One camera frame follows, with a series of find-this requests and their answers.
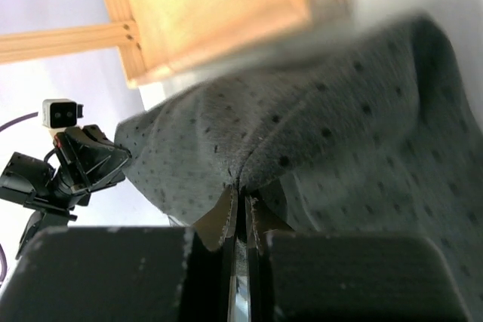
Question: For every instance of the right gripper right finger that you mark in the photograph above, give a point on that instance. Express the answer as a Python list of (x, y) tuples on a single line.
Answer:
[(355, 276)]

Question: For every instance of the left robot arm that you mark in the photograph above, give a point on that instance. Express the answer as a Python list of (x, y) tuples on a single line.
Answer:
[(27, 181)]

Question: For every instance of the wooden clothes rack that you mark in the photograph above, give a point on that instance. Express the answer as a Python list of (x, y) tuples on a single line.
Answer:
[(158, 39)]

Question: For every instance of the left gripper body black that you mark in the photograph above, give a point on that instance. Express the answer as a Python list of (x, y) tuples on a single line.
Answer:
[(89, 162)]

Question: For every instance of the dark grey dotted skirt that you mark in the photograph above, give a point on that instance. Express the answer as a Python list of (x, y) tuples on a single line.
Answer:
[(375, 136)]

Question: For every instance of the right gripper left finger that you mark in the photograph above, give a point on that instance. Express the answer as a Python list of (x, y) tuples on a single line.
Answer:
[(128, 274)]

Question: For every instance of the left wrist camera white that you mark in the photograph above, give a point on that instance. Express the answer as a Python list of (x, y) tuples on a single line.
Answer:
[(59, 114)]

